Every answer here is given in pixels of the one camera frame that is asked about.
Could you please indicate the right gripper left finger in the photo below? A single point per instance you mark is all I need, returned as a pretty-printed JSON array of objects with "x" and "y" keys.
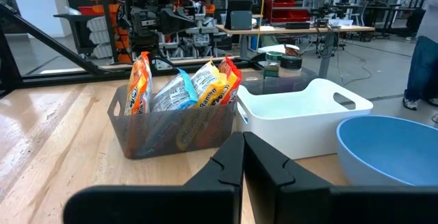
[{"x": 219, "y": 189}]

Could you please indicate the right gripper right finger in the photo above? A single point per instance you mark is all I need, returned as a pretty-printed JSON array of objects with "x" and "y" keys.
[{"x": 273, "y": 189}]

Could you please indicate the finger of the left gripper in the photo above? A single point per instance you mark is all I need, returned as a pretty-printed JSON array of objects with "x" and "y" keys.
[{"x": 178, "y": 20}]

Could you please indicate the orange ramen packet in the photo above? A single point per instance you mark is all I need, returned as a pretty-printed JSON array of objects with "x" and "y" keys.
[{"x": 138, "y": 83}]

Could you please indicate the yellow ramen packet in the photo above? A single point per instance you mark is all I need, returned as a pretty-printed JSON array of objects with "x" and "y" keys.
[{"x": 207, "y": 80}]

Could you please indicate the reduced sodium ramen packet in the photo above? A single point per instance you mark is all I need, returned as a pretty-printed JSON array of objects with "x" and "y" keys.
[{"x": 174, "y": 95}]

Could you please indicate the red ramen packet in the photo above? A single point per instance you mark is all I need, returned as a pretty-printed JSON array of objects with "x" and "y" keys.
[{"x": 231, "y": 80}]

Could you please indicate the green lid spice jar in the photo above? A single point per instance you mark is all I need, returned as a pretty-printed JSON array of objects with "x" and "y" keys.
[{"x": 272, "y": 63}]

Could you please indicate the grey box device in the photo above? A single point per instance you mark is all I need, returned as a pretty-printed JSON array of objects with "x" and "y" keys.
[{"x": 241, "y": 18}]

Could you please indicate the white plastic bin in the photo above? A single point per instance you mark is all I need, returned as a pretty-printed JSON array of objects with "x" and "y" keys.
[{"x": 294, "y": 128}]

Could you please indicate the grey translucent plastic bin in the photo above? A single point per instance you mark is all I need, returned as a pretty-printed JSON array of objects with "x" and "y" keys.
[
  {"x": 273, "y": 85},
  {"x": 164, "y": 135}
]

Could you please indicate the blue bowl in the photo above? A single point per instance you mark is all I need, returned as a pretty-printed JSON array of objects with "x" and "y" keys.
[{"x": 386, "y": 148}]

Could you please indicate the long wooden workbench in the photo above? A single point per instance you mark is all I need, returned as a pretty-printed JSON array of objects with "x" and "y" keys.
[{"x": 308, "y": 29}]

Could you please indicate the person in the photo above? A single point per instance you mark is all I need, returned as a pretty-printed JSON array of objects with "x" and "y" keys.
[{"x": 422, "y": 63}]

